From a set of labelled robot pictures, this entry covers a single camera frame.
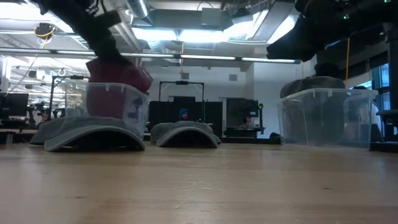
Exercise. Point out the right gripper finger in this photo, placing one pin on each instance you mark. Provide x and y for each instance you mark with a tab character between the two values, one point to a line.
328	70

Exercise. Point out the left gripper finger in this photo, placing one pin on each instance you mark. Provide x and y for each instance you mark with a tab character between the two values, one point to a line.
109	53

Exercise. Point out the maroon baseball cap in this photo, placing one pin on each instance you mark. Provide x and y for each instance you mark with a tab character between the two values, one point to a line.
102	105
124	76

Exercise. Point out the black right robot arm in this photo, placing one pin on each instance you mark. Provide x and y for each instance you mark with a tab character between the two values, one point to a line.
367	9

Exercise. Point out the clear plastic bin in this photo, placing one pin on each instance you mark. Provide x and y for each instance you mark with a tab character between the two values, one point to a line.
136	109
360	124

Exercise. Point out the black stand pole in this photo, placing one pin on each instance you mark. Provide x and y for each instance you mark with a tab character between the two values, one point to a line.
392	68

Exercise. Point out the dark gray side table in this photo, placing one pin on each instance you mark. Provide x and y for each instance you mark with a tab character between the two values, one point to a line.
387	113

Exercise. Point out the black partition cabinet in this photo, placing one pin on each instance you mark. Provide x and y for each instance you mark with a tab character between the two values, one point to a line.
164	113

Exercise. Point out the black equipment cabinet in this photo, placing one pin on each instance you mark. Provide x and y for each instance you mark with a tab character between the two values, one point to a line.
239	107

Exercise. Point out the person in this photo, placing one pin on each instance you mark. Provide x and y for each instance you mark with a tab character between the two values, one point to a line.
247	122

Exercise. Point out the long ceiling light bar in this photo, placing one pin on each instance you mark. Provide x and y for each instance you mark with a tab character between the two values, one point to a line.
205	57

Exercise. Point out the black computer monitor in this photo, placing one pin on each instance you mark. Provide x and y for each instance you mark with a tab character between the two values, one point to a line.
14	104

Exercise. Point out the silver ceiling duct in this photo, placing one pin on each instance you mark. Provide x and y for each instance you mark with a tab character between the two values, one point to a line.
138	7

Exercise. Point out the black metal stand frame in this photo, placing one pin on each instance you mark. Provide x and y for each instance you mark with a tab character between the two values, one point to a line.
182	82

